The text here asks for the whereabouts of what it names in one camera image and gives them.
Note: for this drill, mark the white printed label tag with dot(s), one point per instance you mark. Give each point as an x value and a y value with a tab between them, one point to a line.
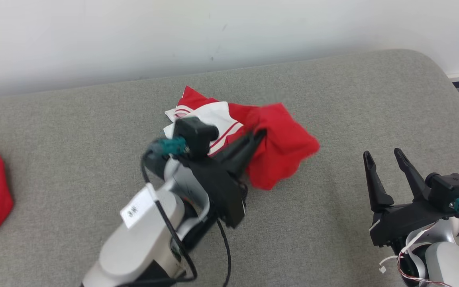
136	209

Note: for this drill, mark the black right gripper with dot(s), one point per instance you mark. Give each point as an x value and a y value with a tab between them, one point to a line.
401	221

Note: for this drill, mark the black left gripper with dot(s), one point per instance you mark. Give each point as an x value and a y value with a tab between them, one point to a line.
221	191

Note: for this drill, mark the red white basketball jersey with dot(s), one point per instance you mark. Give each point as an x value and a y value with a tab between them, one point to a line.
281	151

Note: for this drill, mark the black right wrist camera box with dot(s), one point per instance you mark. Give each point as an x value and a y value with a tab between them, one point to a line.
450	191

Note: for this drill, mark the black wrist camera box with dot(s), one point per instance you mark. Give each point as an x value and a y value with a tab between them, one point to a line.
450	191
191	135

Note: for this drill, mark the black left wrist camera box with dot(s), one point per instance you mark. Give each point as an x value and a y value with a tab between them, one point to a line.
191	135

